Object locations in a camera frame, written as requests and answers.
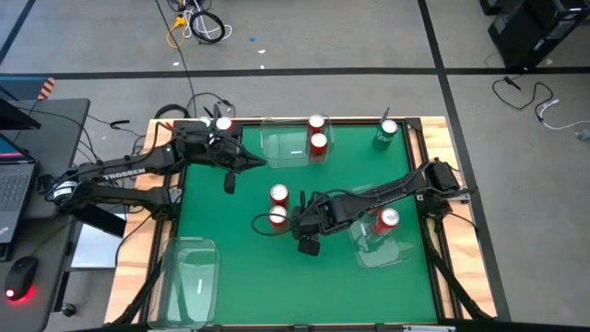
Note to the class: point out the black caster wheel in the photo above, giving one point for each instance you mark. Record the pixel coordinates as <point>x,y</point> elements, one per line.
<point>69,310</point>

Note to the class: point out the black computer tower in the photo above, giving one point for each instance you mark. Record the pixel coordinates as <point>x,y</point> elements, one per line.
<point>530,37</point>

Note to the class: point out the dark grey desk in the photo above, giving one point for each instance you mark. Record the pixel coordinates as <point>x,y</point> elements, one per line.
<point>60,133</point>

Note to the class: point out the silver metal bracket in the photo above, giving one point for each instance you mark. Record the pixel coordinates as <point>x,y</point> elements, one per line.
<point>428,328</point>

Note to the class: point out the black laptop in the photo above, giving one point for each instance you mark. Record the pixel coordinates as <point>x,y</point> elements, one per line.
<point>14,193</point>

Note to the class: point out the black desk foot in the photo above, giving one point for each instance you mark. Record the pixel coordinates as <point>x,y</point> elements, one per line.
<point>99,221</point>

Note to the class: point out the red Coca-Cola can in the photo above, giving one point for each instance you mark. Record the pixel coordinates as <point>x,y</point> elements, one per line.
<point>278,216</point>
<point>318,144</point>
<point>279,194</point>
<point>316,122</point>

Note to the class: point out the red Fanta can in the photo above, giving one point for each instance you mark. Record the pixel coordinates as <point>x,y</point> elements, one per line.
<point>384,222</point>
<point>224,124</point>

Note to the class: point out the small black desk object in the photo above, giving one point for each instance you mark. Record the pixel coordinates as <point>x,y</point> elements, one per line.
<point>42,183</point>

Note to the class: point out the clear plastic bin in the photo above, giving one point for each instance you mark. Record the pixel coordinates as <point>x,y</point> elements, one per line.
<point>281,147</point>
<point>184,286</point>
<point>382,253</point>

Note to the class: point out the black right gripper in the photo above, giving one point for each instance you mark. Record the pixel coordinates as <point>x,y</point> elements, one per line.
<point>329,214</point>

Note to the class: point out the orange black hazard strip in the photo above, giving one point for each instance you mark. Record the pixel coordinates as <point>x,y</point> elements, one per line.
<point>47,87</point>

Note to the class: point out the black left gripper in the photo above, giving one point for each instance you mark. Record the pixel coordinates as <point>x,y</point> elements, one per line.
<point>221,150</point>

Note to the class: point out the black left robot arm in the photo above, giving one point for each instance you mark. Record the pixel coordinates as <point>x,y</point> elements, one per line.
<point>120,173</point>

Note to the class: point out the small black floor item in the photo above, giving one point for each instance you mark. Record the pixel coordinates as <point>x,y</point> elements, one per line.
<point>120,122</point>

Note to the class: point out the black aluminium table frame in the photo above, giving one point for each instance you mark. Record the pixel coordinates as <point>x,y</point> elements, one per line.
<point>359,122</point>

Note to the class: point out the black computer mouse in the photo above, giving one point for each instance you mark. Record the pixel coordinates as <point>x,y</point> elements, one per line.
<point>20,276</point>

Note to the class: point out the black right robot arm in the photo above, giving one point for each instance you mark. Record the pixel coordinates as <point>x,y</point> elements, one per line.
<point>392,189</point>

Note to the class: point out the black monitor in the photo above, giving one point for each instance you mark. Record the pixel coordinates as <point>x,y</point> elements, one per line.
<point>14,117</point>

